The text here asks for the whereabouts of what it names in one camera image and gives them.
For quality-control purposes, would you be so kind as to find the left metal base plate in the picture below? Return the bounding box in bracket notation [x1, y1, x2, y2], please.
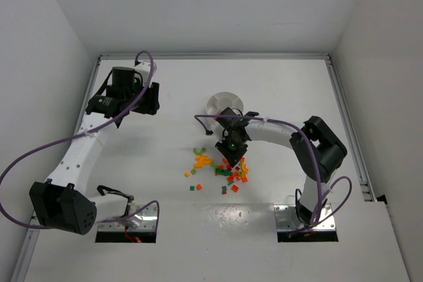
[97, 202, 158, 232]

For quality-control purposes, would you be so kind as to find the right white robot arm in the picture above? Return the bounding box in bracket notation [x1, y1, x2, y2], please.
[215, 108, 348, 225]

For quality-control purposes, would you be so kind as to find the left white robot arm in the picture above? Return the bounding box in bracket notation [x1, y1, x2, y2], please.
[29, 61, 159, 235]

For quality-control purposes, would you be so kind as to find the yellow curved lego piece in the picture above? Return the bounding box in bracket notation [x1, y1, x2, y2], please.
[194, 159, 208, 168]

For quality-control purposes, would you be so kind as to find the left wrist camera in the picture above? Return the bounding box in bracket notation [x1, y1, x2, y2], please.
[134, 60, 157, 82]

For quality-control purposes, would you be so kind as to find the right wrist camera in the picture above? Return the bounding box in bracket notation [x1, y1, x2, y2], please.
[206, 122, 224, 139]

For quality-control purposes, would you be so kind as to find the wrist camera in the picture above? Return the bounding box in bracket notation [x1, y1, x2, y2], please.
[206, 122, 224, 139]
[134, 60, 157, 82]

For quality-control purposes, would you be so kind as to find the metal base plate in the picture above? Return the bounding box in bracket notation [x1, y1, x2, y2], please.
[274, 205, 336, 232]
[97, 202, 158, 232]

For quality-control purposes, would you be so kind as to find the white divided round container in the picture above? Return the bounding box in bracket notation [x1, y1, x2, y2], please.
[206, 92, 244, 115]

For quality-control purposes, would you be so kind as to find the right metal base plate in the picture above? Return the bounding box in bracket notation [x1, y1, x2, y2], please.
[274, 205, 336, 232]

